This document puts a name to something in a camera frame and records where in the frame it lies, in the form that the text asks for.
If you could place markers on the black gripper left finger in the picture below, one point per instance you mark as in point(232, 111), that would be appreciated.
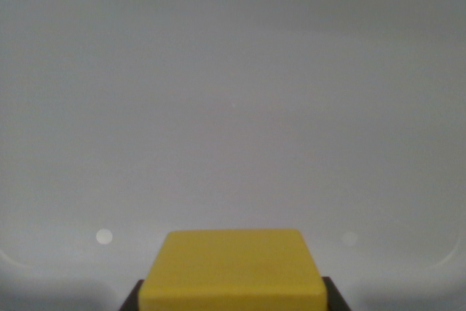
point(132, 300)

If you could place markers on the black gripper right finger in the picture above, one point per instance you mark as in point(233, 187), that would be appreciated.
point(335, 298)

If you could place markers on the yellow cube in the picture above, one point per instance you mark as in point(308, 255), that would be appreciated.
point(233, 274)

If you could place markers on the grey plastic bin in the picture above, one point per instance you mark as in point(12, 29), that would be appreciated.
point(233, 89)

